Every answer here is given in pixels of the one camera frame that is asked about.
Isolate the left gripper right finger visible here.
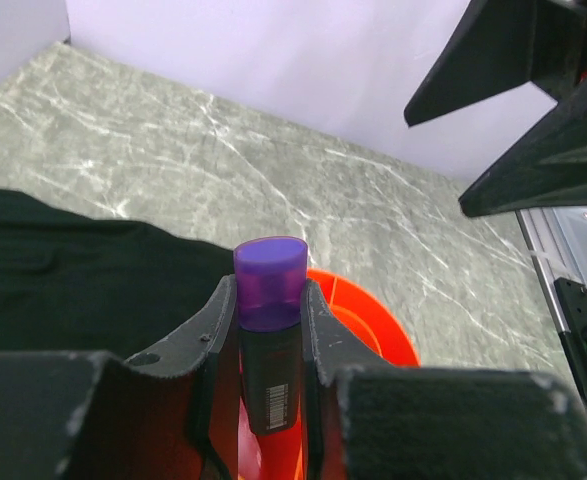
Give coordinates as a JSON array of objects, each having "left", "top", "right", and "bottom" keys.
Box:
[{"left": 297, "top": 280, "right": 587, "bottom": 480}]

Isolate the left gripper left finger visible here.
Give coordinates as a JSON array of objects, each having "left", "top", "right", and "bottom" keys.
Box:
[{"left": 62, "top": 276, "right": 241, "bottom": 479}]

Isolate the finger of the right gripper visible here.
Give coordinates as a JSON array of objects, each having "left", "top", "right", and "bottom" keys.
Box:
[
  {"left": 459, "top": 78, "right": 587, "bottom": 218},
  {"left": 404, "top": 0, "right": 587, "bottom": 126}
]

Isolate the orange round pen holder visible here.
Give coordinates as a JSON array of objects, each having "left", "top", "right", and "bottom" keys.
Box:
[{"left": 238, "top": 273, "right": 419, "bottom": 479}]

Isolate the purple cap black highlighter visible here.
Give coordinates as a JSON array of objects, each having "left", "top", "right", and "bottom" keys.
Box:
[{"left": 234, "top": 236, "right": 308, "bottom": 436}]

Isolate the black folded cloth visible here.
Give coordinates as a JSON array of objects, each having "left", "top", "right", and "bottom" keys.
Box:
[{"left": 0, "top": 189, "right": 233, "bottom": 358}]

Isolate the aluminium rail frame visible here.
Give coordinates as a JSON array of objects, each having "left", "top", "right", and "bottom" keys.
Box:
[{"left": 516, "top": 207, "right": 587, "bottom": 332}]

